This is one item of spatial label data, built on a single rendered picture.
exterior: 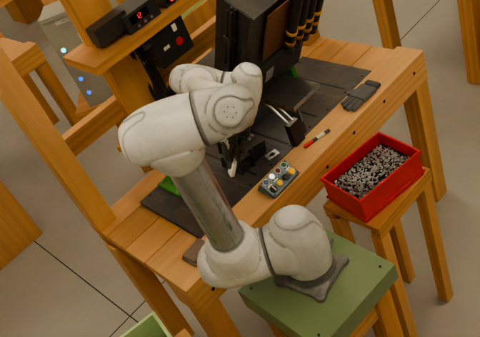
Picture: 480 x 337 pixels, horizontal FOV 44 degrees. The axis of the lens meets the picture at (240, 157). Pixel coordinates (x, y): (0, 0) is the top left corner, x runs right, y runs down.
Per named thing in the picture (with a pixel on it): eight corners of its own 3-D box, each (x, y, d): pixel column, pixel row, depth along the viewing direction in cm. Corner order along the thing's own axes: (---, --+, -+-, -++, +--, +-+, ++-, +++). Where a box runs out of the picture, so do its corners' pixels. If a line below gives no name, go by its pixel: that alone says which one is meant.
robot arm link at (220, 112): (248, 71, 144) (195, 89, 145) (245, 74, 126) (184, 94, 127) (265, 123, 145) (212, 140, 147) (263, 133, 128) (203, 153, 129)
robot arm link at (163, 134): (280, 285, 184) (212, 305, 187) (270, 242, 195) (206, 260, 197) (198, 122, 127) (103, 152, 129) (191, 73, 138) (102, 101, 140)
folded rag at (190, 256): (196, 268, 214) (193, 263, 213) (182, 260, 220) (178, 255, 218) (214, 248, 219) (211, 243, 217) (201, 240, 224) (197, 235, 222)
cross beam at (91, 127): (279, -9, 294) (273, -25, 289) (72, 159, 243) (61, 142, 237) (272, -9, 298) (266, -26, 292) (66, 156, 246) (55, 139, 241)
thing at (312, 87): (321, 89, 236) (319, 83, 234) (295, 113, 229) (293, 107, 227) (253, 72, 263) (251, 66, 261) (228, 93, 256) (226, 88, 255)
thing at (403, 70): (428, 77, 276) (423, 50, 267) (201, 317, 217) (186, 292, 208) (402, 71, 286) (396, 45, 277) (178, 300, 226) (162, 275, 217)
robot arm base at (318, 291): (356, 250, 193) (353, 239, 190) (323, 304, 182) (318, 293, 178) (308, 235, 204) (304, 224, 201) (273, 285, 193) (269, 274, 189)
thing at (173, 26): (195, 46, 244) (181, 13, 235) (165, 69, 237) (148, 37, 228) (177, 41, 253) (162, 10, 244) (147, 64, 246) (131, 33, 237)
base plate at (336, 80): (372, 73, 270) (371, 70, 269) (202, 241, 226) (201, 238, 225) (303, 59, 299) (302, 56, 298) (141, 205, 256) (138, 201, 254)
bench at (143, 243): (448, 190, 321) (423, 53, 268) (265, 414, 262) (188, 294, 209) (345, 156, 369) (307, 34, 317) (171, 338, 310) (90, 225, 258)
